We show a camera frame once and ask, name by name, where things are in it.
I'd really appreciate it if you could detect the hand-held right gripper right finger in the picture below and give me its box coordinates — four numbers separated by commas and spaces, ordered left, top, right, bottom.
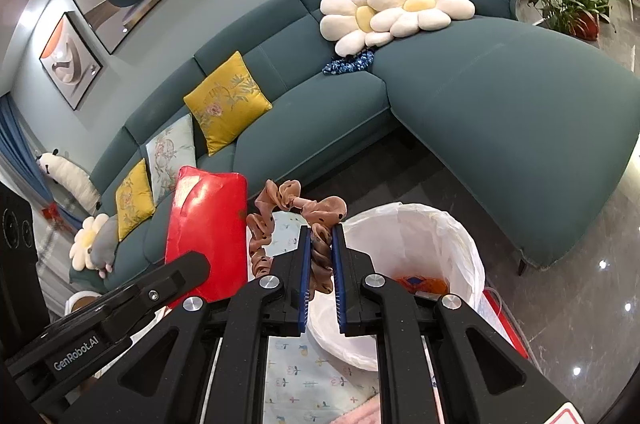
330, 224, 571, 424

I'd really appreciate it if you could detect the red bordered white floor sign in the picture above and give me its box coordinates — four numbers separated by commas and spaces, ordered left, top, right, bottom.
480, 289, 588, 424

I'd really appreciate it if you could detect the pink fluffy blanket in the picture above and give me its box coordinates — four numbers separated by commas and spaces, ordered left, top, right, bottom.
332, 401, 381, 424

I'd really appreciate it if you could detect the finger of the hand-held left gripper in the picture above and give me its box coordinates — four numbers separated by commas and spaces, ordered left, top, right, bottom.
102, 252, 211, 330

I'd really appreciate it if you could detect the yellow embroidered cushion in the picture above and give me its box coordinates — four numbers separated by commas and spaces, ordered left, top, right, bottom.
183, 51, 273, 156
116, 159, 156, 242

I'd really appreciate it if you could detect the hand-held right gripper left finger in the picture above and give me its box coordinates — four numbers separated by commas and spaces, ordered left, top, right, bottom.
55, 226, 313, 424

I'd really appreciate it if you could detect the grey plush toy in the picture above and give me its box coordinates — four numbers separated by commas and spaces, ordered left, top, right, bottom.
85, 214, 121, 279

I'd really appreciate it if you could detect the floral light blue tablecloth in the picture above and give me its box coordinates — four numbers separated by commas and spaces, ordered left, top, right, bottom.
250, 211, 381, 424

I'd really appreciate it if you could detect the round white side table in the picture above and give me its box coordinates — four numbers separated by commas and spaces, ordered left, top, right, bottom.
65, 291, 108, 315

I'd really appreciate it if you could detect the blue curtain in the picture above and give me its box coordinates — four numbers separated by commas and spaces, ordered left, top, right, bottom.
0, 94, 86, 229

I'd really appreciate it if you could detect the teal sectional sofa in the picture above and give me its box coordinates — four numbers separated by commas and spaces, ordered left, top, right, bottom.
67, 0, 640, 289

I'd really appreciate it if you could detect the white flower cushion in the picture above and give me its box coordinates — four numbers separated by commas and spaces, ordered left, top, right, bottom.
69, 213, 111, 272
367, 0, 476, 40
319, 0, 396, 57

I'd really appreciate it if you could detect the orange wrapper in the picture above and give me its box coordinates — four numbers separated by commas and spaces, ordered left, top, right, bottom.
395, 274, 446, 295

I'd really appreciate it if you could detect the framed abstract wall picture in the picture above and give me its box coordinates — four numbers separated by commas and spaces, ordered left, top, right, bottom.
39, 11, 103, 111

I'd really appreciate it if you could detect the brown dotted scrunchie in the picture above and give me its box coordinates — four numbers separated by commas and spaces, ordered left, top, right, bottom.
246, 179, 348, 302

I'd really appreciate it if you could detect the green potted plant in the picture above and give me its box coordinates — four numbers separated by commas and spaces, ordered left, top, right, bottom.
527, 0, 626, 42

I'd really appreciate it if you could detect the black speaker cabinet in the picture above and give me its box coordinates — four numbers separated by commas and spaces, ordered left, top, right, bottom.
0, 181, 51, 340

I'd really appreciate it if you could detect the long white plush toy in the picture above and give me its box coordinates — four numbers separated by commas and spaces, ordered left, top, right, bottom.
36, 149, 103, 215

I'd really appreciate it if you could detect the glossy red packet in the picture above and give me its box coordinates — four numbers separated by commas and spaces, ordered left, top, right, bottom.
165, 165, 248, 302

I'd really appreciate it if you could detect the dark blue scrunchie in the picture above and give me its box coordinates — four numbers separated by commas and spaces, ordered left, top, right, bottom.
322, 50, 376, 76

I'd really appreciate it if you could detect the light blue embroidered cushion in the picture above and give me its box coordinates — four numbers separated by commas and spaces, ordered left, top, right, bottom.
145, 114, 198, 199

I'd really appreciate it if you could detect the bin with white liner bag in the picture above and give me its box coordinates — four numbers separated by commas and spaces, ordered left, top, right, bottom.
306, 202, 486, 372

